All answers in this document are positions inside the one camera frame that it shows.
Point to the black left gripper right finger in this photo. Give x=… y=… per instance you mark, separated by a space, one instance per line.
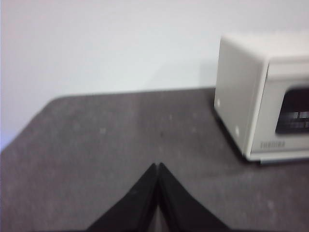
x=178 y=207

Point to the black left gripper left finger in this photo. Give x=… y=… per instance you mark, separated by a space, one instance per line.
x=135 y=207

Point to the cream Toshiba toaster oven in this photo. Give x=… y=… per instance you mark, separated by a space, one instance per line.
x=236 y=91

